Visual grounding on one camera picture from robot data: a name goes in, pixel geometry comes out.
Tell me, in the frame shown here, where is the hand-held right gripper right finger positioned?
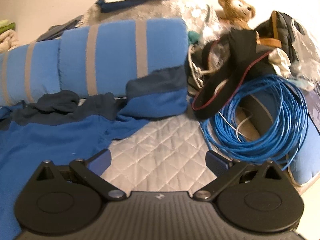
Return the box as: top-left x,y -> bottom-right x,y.
192,150 -> 284,202

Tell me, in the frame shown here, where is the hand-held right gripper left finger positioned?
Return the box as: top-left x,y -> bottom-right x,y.
35,149 -> 127,202

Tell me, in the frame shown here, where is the blue fleece jacket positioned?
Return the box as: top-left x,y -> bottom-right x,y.
0,66 -> 188,238

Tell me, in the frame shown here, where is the dark grey tube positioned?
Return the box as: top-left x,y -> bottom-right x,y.
240,92 -> 283,143

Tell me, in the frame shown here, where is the white laced sneaker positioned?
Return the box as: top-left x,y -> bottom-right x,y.
186,45 -> 218,95

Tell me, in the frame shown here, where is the blue striped pillow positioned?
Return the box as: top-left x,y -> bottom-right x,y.
0,40 -> 62,105
59,17 -> 188,98

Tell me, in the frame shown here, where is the black bag with red trim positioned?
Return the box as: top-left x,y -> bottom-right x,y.
191,27 -> 278,119

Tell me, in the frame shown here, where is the cream cloth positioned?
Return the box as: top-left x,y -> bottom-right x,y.
269,49 -> 292,77

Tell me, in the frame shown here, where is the teal cloth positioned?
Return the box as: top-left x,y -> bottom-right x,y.
187,31 -> 200,44

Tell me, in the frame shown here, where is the clear plastic bag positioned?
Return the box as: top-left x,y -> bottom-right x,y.
290,17 -> 320,90

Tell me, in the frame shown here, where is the grey folded garment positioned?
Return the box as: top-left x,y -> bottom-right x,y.
36,15 -> 84,42

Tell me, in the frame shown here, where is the black backpack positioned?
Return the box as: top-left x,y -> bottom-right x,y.
256,10 -> 307,63

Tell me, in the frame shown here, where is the silver patterned blanket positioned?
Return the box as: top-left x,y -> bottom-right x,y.
82,0 -> 220,43

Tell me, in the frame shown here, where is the beige folded quilt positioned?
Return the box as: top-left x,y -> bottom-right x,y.
0,30 -> 19,53

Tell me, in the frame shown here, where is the brown teddy bear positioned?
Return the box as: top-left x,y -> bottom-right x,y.
217,0 -> 260,30

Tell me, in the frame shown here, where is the blue cable coil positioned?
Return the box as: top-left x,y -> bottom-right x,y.
200,75 -> 309,170

